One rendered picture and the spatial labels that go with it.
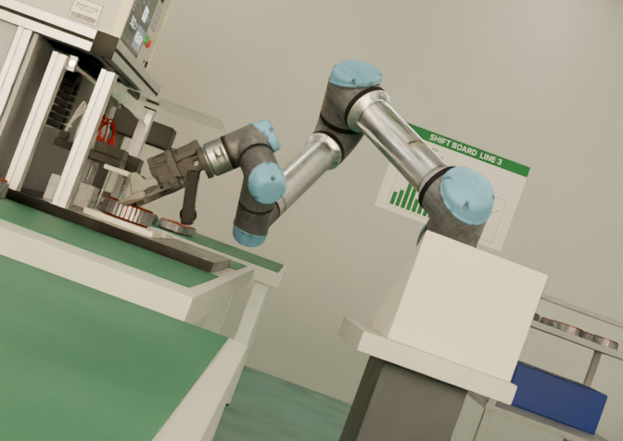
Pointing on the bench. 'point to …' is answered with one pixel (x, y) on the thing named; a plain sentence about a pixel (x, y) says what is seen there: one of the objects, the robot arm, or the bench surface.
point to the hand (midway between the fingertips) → (124, 207)
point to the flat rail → (130, 103)
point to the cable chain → (70, 84)
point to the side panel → (11, 57)
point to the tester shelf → (81, 44)
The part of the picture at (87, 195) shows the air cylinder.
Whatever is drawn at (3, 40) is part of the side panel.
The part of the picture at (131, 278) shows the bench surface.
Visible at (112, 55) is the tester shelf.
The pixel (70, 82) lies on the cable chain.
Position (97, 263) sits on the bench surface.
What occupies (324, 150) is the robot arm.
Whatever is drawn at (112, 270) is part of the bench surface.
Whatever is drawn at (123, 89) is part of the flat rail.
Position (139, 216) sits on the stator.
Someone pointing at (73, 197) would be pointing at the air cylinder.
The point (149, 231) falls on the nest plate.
